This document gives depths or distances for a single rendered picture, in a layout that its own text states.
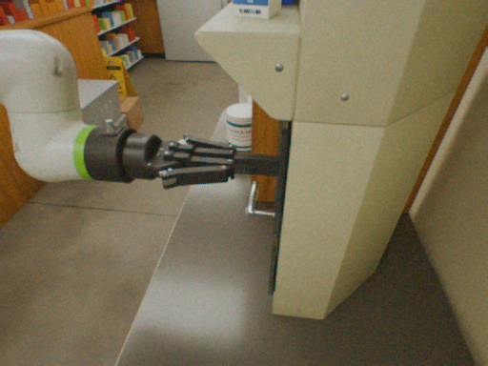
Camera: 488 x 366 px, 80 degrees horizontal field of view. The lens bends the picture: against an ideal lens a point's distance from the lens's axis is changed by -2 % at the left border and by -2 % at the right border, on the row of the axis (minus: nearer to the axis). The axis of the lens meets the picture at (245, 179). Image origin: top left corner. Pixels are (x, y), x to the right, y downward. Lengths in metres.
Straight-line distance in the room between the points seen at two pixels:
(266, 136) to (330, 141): 0.44
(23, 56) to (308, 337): 0.70
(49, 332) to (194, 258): 1.32
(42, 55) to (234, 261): 0.58
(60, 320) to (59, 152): 1.57
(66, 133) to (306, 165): 0.37
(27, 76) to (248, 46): 0.32
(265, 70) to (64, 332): 1.81
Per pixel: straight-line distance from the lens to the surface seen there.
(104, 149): 0.49
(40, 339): 2.02
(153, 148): 0.50
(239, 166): 0.45
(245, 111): 1.15
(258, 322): 0.71
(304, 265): 0.57
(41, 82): 0.53
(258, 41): 0.35
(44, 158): 0.55
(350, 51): 0.35
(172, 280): 0.78
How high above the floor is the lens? 1.58
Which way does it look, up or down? 38 degrees down
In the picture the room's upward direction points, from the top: straight up
